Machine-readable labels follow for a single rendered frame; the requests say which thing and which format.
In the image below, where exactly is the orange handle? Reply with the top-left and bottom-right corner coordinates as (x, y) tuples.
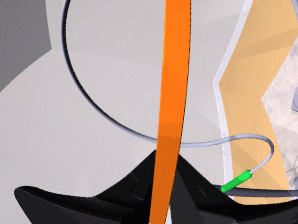
(149, 0), (192, 224)

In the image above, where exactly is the grey flat box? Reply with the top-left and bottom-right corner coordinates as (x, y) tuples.
(290, 87), (298, 112)

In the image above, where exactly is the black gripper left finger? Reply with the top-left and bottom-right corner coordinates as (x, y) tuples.
(13, 149), (156, 224)

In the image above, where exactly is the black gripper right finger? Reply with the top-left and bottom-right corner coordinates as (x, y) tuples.
(170, 153), (298, 224)

